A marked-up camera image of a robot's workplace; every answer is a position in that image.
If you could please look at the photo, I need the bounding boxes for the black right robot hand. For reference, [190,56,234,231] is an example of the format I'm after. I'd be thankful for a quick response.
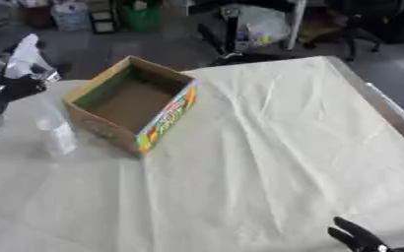
[326,216,404,252]

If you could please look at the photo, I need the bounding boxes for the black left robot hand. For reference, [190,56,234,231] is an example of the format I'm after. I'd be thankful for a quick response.
[0,74,50,116]

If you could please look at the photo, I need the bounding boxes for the clear plastic bottle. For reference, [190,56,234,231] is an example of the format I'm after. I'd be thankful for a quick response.
[33,94,80,158]

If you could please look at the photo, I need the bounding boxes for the open cardboard box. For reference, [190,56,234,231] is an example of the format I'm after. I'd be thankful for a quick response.
[62,55,201,157]

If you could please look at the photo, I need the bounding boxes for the white printed bag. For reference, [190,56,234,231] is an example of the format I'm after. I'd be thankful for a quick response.
[48,1,94,32]

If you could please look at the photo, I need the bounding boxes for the green bin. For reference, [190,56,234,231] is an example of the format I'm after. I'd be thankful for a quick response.
[117,0,165,33]

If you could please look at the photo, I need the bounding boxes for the black office chair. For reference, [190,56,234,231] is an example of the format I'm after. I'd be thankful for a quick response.
[300,0,404,62]

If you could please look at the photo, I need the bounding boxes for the black tripod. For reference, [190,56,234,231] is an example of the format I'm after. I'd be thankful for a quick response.
[196,6,294,67]

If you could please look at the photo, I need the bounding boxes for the white table leg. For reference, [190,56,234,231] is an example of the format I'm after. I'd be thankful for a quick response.
[285,0,309,51]

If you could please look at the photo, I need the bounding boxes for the white plastic bag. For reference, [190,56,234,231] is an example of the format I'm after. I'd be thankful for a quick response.
[233,5,294,50]

